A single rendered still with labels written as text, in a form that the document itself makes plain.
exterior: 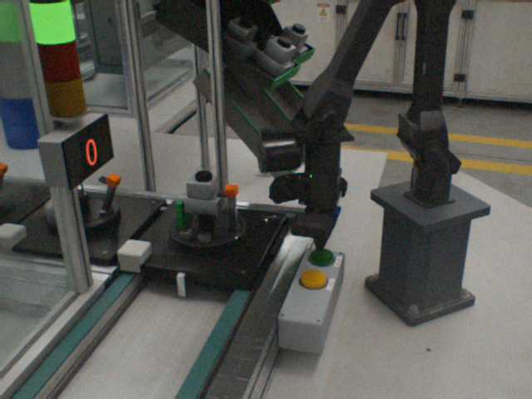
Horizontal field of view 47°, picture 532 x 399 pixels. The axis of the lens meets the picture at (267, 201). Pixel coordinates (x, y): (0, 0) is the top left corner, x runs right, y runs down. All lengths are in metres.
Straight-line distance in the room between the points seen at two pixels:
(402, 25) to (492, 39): 0.66
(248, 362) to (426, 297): 0.37
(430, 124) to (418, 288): 0.28
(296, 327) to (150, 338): 0.23
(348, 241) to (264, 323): 0.45
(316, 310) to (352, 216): 0.51
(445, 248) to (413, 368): 0.21
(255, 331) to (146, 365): 0.17
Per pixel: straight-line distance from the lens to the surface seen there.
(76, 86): 0.89
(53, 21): 0.86
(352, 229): 1.37
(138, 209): 1.25
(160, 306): 1.06
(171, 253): 1.09
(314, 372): 1.00
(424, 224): 1.00
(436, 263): 1.07
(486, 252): 1.35
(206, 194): 1.07
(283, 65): 1.25
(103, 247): 1.14
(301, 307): 0.96
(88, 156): 0.91
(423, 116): 0.99
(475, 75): 5.02
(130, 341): 1.00
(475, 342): 1.10
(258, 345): 0.89
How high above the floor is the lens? 1.53
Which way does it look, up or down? 27 degrees down
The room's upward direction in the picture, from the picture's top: 1 degrees counter-clockwise
